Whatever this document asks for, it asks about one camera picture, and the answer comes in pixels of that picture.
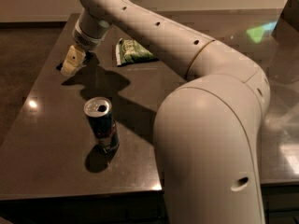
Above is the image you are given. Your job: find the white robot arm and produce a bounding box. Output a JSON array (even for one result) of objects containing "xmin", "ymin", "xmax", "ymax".
[{"xmin": 73, "ymin": 0, "xmax": 270, "ymax": 224}]

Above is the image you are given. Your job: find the green chip bag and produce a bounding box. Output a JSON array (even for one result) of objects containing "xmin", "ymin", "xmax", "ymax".
[{"xmin": 115, "ymin": 38, "xmax": 158, "ymax": 66}]

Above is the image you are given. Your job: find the blue rxbar blueberry wrapper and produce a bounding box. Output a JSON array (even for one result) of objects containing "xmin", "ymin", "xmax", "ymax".
[{"xmin": 56, "ymin": 62, "xmax": 64, "ymax": 71}]

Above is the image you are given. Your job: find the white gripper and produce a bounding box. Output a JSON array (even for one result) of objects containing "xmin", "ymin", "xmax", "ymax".
[{"xmin": 61, "ymin": 23, "xmax": 102, "ymax": 76}]

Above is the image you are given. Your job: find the redbull can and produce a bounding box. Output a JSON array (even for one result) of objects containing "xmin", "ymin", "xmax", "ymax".
[{"xmin": 84, "ymin": 97, "xmax": 119, "ymax": 153}]

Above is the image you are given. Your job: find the dark drawer cabinet front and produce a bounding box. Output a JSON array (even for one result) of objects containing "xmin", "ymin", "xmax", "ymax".
[{"xmin": 0, "ymin": 185, "xmax": 299, "ymax": 224}]

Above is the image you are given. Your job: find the dark box at corner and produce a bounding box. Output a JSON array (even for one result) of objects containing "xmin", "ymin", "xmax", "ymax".
[{"xmin": 272, "ymin": 0, "xmax": 299, "ymax": 43}]

